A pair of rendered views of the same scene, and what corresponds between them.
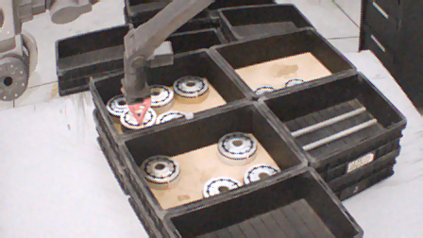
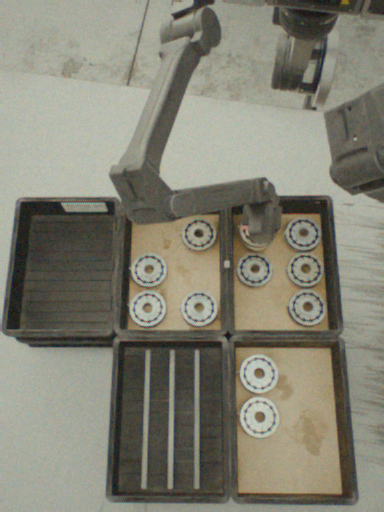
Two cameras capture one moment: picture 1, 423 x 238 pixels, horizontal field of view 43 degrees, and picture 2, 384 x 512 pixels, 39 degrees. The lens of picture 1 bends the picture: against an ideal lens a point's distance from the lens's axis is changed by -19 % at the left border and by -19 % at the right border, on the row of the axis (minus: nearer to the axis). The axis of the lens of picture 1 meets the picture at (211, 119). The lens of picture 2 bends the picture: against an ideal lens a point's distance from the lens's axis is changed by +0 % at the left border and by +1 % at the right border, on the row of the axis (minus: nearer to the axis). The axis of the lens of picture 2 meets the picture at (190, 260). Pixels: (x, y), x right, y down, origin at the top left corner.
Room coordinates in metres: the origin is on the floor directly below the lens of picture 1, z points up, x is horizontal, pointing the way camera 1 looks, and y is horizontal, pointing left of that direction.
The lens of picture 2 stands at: (1.48, -0.37, 2.33)
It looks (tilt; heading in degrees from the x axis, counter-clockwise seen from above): 72 degrees down; 120
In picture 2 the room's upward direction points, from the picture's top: 5 degrees counter-clockwise
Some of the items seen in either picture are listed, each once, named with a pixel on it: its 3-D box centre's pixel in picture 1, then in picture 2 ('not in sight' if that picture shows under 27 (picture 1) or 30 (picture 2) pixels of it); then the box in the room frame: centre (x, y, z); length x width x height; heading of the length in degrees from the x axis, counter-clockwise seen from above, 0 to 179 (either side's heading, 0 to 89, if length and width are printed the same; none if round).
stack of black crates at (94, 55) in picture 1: (97, 87); not in sight; (2.30, 0.52, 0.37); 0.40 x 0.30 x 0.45; 106
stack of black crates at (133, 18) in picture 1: (163, 30); not in sight; (2.80, 0.24, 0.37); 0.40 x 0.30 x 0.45; 106
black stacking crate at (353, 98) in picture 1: (337, 127); (170, 416); (1.38, -0.36, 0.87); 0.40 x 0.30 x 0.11; 115
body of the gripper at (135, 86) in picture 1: (135, 79); (263, 212); (1.38, 0.20, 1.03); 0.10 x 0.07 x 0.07; 19
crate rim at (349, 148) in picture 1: (339, 113); (169, 415); (1.38, -0.36, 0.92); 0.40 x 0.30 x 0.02; 115
